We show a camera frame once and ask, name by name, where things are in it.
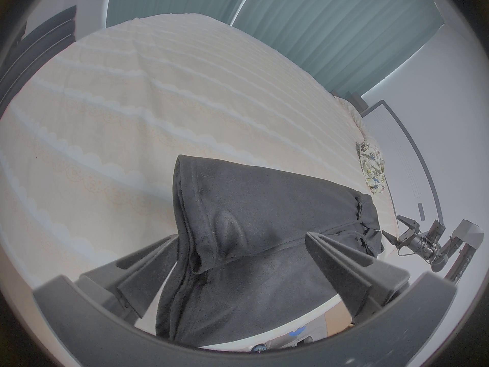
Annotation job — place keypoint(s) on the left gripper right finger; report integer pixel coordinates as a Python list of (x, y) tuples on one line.
[(344, 270)]

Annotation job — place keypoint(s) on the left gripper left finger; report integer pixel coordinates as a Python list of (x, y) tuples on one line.
[(149, 273)]

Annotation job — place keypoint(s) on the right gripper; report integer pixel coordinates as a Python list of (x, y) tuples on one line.
[(410, 241)]

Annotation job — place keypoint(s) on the black T-shirt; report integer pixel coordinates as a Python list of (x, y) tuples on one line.
[(267, 212)]

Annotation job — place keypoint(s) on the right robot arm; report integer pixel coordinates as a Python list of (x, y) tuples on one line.
[(468, 233)]

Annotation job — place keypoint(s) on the white printed pyjama garment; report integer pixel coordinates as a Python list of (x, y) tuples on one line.
[(370, 166)]

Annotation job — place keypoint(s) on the pale pink pillow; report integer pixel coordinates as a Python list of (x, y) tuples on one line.
[(349, 109)]

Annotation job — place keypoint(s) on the grey bedside table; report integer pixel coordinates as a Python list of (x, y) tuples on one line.
[(357, 99)]

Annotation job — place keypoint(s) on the bed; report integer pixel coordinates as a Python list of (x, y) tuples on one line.
[(152, 109)]

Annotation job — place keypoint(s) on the black chest of drawers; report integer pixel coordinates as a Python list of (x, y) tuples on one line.
[(38, 40)]

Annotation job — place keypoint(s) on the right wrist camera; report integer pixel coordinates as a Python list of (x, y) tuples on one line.
[(436, 229)]

